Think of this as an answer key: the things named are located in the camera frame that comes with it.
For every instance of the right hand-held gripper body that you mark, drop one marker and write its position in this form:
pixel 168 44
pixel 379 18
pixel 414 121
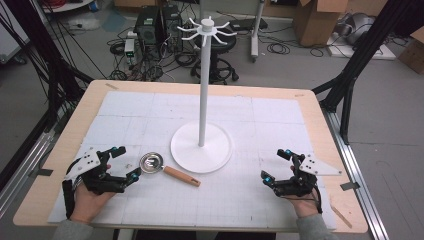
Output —
pixel 316 166

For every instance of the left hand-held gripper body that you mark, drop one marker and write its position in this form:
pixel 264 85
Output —
pixel 88 163

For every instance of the white hook stand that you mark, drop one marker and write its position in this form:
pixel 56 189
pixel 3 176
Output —
pixel 200 153

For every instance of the person's right hand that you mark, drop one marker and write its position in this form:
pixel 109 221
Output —
pixel 305 205

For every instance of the person's left hand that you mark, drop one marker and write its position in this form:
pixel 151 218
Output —
pixel 86 205

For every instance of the black tape piece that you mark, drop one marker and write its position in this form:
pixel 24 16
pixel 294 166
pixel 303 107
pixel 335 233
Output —
pixel 43 172
pixel 350 186

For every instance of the white grid mat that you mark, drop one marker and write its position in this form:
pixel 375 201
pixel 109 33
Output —
pixel 233 200

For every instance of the small white power device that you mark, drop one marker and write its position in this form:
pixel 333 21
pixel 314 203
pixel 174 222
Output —
pixel 129 47

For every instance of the black stool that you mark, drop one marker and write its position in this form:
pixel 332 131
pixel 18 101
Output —
pixel 220 66

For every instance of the white metal floor stand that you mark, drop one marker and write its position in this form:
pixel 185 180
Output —
pixel 256 33

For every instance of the black computer tower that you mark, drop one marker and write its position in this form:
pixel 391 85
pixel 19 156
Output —
pixel 151 30

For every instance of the large open cardboard box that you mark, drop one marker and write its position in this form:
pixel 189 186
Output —
pixel 316 26

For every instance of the flat black device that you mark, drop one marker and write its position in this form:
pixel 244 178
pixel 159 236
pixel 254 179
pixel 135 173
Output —
pixel 246 24

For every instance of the grey bag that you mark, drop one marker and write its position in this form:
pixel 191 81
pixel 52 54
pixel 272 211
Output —
pixel 358 28

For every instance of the small cardboard box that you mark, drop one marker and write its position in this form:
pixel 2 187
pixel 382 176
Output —
pixel 413 55

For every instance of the aluminium rail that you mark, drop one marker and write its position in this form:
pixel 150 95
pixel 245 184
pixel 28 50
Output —
pixel 23 173
pixel 360 173

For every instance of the black metal frame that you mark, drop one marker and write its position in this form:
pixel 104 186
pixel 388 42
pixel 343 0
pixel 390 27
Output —
pixel 363 56
pixel 50 66

